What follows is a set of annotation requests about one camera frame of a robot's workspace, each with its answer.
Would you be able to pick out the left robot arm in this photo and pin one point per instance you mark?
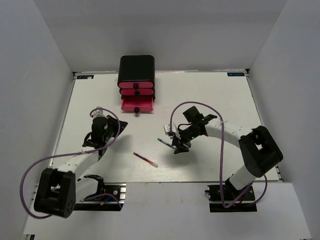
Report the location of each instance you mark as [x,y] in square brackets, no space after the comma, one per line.
[62,187]

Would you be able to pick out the blue label sticker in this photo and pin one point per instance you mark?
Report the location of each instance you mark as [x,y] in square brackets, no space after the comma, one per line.
[84,77]
[235,74]

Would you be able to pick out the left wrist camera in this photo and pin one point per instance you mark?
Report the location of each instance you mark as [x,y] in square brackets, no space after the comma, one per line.
[98,112]

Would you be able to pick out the red pen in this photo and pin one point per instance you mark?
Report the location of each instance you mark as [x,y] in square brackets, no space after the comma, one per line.
[146,160]

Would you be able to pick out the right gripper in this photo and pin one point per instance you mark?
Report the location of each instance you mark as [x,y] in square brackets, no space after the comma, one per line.
[180,148]

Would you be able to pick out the pink drawer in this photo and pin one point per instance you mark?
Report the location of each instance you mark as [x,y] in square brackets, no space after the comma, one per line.
[137,104]
[137,92]
[136,85]

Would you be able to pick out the right blue label sticker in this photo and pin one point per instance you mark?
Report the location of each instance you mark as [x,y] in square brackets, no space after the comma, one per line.
[235,74]

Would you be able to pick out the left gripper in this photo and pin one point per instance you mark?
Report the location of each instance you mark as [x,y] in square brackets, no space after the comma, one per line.
[115,122]

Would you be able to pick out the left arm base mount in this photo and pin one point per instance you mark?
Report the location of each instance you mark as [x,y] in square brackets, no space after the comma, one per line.
[110,198]

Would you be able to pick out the left blue label sticker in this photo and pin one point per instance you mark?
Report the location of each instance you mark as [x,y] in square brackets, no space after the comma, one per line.
[84,77]

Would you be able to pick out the black drawer cabinet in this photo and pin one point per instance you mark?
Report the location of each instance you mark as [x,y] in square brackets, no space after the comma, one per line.
[137,68]

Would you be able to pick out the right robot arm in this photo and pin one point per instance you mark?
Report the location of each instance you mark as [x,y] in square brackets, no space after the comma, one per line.
[260,152]

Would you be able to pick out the green pen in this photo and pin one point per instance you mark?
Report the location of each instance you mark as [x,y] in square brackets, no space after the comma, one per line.
[165,143]

